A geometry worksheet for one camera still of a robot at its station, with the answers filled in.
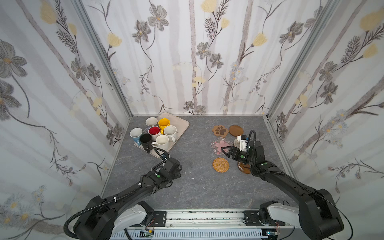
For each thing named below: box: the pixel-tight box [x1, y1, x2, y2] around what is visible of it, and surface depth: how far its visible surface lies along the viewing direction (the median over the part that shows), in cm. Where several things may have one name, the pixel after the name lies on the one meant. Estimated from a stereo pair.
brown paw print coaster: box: [212, 125, 229, 138], surface depth 113 cm
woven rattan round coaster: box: [212, 157, 230, 173], surface depth 95 cm
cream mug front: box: [151, 134, 170, 151], surface depth 96 cm
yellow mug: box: [158, 118, 170, 135], surface depth 106 cm
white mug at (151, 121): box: [145, 117, 158, 127], surface depth 109 cm
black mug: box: [140, 133, 154, 154], surface depth 96 cm
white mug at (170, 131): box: [163, 125, 177, 143], surface depth 103 cm
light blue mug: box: [129, 127, 143, 146], surface depth 100 cm
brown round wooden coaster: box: [228, 125, 243, 137], surface depth 115 cm
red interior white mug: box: [147, 125, 161, 142], surface depth 104 cm
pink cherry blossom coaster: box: [211, 137, 233, 155], surface depth 106 cm
